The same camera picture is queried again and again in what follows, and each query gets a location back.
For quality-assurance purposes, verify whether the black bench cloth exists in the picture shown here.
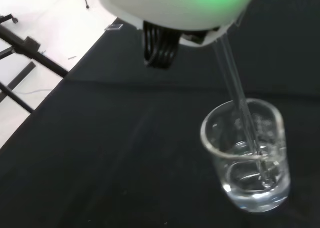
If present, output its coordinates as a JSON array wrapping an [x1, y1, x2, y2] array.
[[0, 0, 320, 228]]

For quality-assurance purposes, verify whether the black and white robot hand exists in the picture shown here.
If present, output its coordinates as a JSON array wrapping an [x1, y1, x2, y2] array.
[[96, 0, 261, 70]]

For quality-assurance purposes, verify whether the clear tape piece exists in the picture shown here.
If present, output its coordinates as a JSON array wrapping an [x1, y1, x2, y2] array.
[[104, 23, 125, 32]]

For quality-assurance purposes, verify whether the black wheeled stand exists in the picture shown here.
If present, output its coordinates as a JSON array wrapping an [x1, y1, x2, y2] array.
[[0, 12, 70, 114]]

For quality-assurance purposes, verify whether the small clear glass beaker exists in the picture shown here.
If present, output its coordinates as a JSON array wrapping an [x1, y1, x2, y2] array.
[[200, 98, 292, 213]]

